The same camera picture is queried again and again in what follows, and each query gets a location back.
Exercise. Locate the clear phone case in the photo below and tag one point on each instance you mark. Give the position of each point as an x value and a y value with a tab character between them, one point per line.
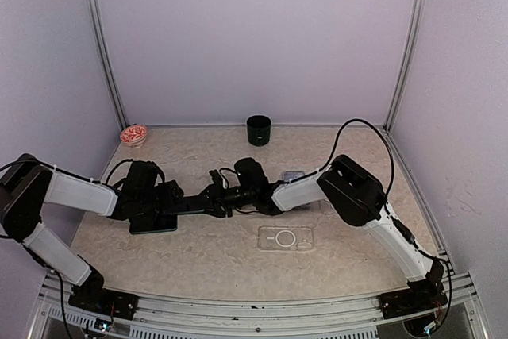
290	238
326	207

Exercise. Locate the aluminium frame post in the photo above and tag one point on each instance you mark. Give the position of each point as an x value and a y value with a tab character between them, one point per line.
107	69
404	70

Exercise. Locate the dark green mug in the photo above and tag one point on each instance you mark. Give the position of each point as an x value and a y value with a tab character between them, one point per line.
258	130

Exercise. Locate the front aluminium rail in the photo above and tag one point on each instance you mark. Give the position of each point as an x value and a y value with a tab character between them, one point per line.
155	316

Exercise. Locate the left aluminium frame post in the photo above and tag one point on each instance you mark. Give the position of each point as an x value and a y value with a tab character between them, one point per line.
107	69

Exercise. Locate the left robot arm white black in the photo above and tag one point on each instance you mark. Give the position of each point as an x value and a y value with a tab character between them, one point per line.
28	184

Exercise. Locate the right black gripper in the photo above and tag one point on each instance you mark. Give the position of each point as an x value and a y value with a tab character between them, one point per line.
217	198

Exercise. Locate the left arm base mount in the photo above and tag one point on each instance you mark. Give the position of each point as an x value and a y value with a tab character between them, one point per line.
114	304

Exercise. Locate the lavender phone case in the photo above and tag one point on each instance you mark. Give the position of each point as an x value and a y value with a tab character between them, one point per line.
289	176

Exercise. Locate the right aluminium frame post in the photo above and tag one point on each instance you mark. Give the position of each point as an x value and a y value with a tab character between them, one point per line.
404	70

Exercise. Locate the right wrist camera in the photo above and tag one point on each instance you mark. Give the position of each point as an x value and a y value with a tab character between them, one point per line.
218	178

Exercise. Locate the red white patterned bowl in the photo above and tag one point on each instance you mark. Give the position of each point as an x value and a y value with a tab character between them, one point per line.
134	136

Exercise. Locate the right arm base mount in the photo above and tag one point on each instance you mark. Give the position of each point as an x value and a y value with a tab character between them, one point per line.
405	302

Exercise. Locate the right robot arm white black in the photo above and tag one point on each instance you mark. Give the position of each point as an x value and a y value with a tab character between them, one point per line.
353	192

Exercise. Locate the black phone bottom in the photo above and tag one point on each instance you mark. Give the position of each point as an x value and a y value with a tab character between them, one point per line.
160	224

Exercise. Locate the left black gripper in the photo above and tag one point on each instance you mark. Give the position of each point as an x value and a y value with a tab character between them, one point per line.
174	190

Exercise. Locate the black phone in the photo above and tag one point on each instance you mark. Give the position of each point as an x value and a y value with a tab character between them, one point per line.
160	224
187	205

